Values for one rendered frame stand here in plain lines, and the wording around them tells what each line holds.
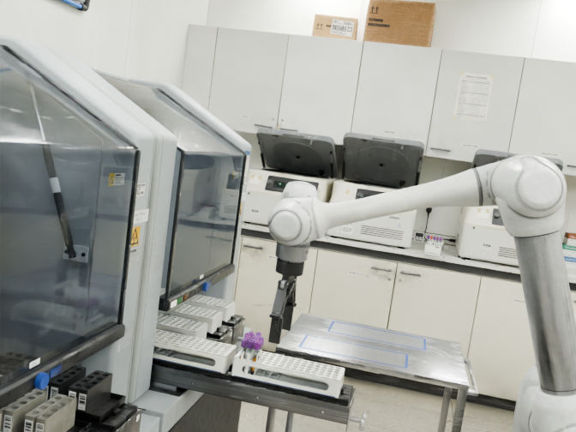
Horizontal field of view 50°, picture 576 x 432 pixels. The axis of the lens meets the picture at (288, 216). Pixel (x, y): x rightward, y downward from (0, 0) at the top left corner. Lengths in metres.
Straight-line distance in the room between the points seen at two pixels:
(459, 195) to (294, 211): 0.44
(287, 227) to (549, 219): 0.58
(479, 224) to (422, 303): 0.60
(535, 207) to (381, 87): 2.91
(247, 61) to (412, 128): 1.23
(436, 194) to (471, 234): 2.34
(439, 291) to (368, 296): 0.44
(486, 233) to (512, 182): 2.54
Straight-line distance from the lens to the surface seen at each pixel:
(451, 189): 1.62
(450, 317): 4.03
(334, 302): 4.04
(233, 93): 4.42
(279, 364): 1.72
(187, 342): 1.82
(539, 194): 1.42
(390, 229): 3.95
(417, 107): 4.21
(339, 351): 2.05
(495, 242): 3.97
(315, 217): 1.46
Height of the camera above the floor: 1.46
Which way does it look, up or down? 7 degrees down
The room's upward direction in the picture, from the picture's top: 8 degrees clockwise
